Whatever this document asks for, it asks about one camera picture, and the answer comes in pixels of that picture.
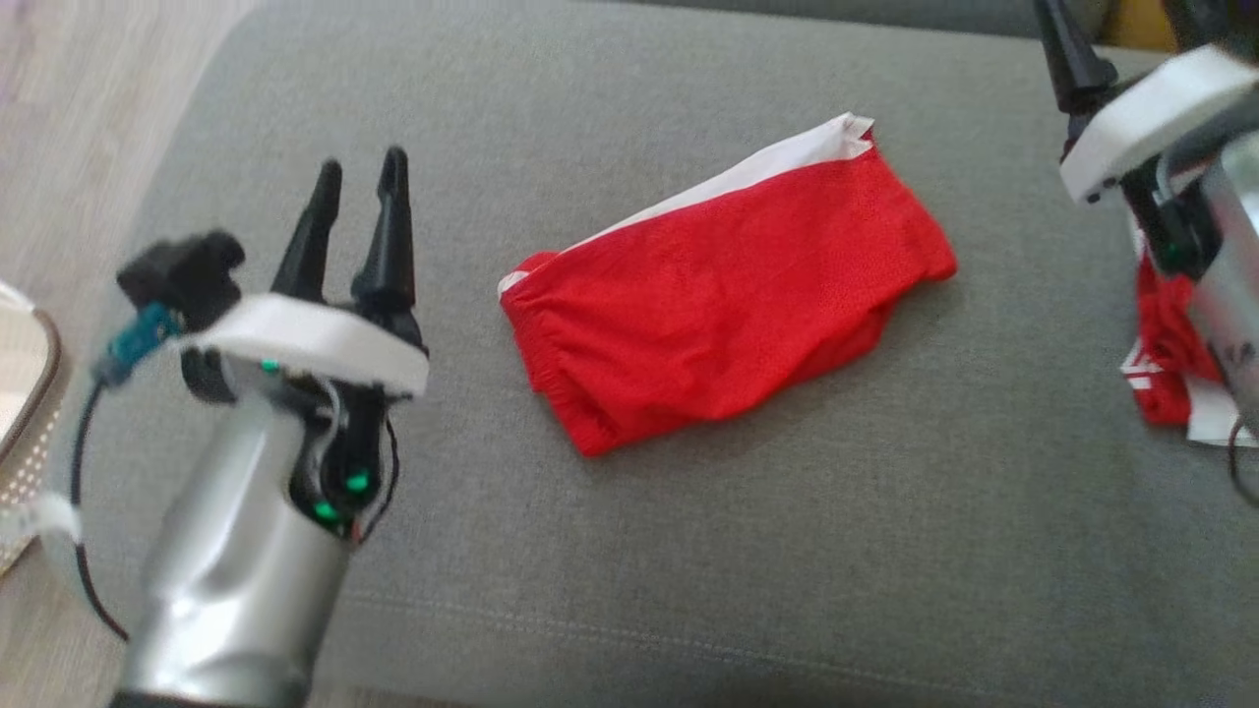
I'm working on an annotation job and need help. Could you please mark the teal left camera connector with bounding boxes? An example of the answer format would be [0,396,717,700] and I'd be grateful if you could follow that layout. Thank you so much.
[91,303,183,386]

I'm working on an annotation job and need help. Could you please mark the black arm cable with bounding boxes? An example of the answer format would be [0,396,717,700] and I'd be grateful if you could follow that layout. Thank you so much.
[71,379,134,642]
[1228,418,1259,510]

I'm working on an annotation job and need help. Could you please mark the beige woven laundry basket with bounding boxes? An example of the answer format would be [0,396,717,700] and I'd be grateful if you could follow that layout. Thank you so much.
[0,280,64,579]

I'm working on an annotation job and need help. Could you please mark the red shorts with white stripe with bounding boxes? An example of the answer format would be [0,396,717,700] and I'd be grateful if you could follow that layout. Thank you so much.
[499,112,958,458]

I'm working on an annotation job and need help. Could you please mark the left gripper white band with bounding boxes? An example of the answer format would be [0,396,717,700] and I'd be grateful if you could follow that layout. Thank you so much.
[175,147,431,542]

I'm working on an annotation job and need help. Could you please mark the red jersey with number print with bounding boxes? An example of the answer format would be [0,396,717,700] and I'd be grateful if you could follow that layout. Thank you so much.
[1119,221,1255,450]

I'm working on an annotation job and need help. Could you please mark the yellow sofa backrest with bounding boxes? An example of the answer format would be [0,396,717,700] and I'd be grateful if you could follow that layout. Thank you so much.
[1100,0,1181,52]

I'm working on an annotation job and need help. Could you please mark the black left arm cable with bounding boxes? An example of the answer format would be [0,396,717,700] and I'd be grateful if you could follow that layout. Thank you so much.
[71,379,134,642]

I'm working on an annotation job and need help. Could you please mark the white cable tag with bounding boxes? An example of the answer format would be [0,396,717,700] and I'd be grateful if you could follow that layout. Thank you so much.
[30,490,84,544]

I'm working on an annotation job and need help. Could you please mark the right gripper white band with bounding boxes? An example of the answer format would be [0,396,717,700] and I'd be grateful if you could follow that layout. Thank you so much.
[1033,0,1259,284]

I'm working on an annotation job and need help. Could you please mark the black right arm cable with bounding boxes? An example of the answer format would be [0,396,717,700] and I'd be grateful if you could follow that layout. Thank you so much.
[1228,418,1259,510]

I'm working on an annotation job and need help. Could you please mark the large grey sofa seat cushion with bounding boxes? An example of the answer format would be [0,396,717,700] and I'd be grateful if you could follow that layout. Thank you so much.
[39,0,1259,708]

